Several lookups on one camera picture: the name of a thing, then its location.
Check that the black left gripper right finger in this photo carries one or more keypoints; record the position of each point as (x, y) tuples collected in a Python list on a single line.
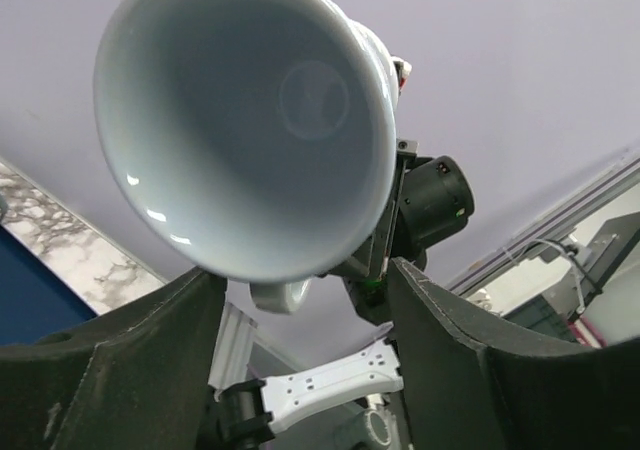
[(475, 381)]

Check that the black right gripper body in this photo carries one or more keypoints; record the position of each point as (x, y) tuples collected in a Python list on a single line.
[(430, 201)]

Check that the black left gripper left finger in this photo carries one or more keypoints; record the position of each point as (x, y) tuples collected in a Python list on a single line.
[(133, 378)]

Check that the grey white mug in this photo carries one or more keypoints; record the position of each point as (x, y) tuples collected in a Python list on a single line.
[(256, 137)]

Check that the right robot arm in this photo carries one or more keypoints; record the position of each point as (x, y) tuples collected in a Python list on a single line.
[(244, 413)]

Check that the dark blue tray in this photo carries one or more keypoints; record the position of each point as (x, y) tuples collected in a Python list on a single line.
[(35, 302)]

